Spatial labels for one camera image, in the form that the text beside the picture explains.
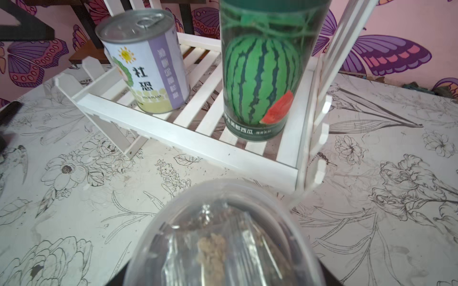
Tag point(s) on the white purple tin can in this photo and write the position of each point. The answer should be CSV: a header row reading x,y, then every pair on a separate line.
x,y
144,46

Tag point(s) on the green watermelon seed can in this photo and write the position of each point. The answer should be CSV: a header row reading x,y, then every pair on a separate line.
x,y
266,46

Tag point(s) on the white slatted wooden shelf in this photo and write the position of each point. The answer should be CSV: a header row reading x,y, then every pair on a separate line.
x,y
107,102

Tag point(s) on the clear jar red seeds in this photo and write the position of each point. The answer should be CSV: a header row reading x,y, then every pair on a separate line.
x,y
224,232

